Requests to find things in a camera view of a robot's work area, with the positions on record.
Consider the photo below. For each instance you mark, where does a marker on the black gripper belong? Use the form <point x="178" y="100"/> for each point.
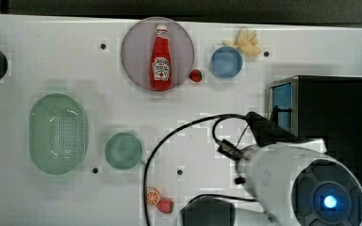
<point x="267" y="132"/>

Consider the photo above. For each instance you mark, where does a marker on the oven door with black handle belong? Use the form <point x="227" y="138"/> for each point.
<point x="282" y="103"/>

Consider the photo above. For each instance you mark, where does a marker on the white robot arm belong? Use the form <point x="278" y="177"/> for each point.
<point x="292" y="178"/>

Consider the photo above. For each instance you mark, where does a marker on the black toaster oven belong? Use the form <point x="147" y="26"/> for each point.
<point x="330" y="108"/>

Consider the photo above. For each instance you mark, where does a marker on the blue bowl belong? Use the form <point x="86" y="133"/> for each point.
<point x="226" y="62"/>

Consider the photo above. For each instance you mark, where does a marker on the small red strawberry toy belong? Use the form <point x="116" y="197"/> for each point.
<point x="195" y="76"/>

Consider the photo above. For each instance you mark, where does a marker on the yellow toy banana bunch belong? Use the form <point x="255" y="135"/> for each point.
<point x="246" y="42"/>

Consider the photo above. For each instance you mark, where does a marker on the red ketchup bottle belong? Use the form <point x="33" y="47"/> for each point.
<point x="161" y="62"/>

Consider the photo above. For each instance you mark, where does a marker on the orange slice toy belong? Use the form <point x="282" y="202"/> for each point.
<point x="152" y="196"/>

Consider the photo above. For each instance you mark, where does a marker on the green mug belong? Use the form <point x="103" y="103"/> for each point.
<point x="124" y="151"/>

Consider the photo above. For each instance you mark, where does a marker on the grey round plate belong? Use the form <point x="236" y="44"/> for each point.
<point x="138" y="45"/>

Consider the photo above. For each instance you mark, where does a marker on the green plastic colander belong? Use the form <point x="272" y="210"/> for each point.
<point x="58" y="134"/>

